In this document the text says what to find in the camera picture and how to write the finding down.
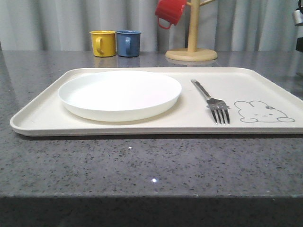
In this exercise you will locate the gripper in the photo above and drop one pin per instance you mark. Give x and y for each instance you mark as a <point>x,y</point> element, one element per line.
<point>298,21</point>

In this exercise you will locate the silver metal fork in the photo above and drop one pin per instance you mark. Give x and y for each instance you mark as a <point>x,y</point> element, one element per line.
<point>217,107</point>

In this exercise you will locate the white round plate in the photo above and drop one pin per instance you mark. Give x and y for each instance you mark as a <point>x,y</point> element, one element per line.
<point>120,96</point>

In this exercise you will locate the grey pleated curtain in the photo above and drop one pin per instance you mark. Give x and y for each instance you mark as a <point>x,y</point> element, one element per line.
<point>224,25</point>

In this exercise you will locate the cream rabbit print tray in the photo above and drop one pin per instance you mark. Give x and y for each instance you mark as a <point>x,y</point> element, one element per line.
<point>256,106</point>

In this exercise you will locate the wooden mug tree stand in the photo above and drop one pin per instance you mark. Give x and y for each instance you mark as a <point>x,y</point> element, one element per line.
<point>192,52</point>

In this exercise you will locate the red enamel mug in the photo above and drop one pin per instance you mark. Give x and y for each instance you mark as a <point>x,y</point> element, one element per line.
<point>170,11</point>

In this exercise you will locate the blue enamel mug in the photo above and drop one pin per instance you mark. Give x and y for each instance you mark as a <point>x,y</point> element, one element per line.
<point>128,43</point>

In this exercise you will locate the yellow enamel mug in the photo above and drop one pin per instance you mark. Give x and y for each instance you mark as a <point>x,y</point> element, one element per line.
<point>103,43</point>

